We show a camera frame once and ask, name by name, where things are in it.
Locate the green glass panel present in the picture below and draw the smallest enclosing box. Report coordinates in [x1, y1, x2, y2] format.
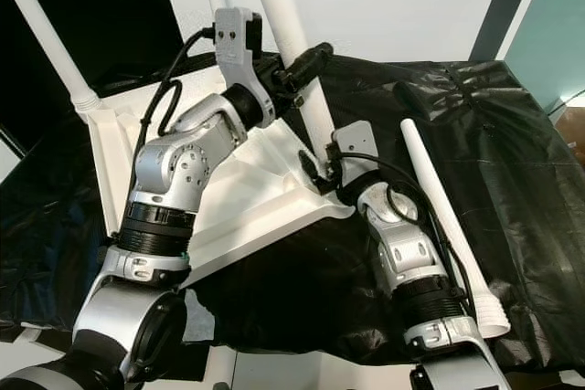
[507, 0, 585, 112]

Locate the brown wooden cabinet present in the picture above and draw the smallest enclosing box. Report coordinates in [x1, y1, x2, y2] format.
[553, 102, 585, 163]

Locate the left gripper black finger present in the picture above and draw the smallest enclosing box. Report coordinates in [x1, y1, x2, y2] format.
[288, 41, 335, 85]

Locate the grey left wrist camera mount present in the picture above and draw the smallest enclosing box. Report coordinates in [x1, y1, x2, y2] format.
[213, 6, 275, 126]

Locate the black frame post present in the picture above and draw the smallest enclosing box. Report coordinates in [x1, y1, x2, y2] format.
[471, 0, 549, 62]

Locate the black plastic table cover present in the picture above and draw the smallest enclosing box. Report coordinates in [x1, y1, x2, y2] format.
[0, 54, 585, 373]

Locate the black door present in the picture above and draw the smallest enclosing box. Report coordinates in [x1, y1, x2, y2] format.
[0, 0, 186, 163]

